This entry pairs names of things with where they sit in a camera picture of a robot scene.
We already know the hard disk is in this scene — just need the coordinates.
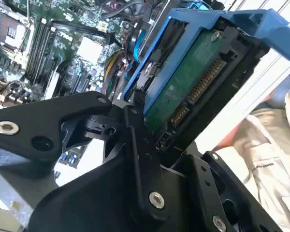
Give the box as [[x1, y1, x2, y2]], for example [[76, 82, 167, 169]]
[[122, 8, 290, 155]]

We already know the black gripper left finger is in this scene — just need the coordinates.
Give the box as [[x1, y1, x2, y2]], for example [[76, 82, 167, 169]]
[[0, 89, 172, 221]]

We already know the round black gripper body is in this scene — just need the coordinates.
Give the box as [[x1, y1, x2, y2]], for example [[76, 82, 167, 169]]
[[26, 150, 203, 232]]

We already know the black disk wire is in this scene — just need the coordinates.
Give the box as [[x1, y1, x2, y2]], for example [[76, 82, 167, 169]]
[[50, 19, 123, 47]]

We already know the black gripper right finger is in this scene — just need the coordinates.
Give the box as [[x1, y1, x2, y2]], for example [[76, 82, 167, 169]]
[[159, 142, 283, 232]]

